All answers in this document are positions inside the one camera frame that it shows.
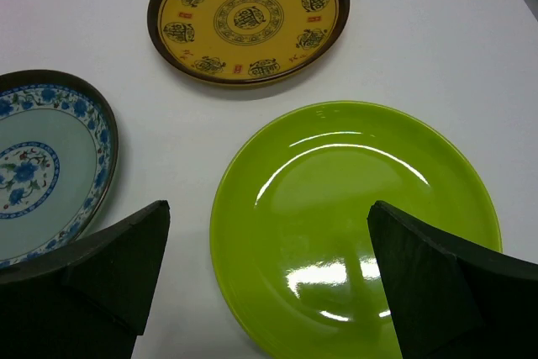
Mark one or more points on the green plate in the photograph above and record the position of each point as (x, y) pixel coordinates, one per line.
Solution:
(289, 239)

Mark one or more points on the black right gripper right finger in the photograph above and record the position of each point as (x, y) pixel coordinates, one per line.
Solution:
(450, 297)

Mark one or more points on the blue floral plate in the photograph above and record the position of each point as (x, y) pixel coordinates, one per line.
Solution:
(59, 152)

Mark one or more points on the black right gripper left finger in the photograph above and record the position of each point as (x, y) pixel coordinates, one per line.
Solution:
(87, 299)

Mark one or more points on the yellow patterned plate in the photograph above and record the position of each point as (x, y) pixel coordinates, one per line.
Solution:
(242, 43)

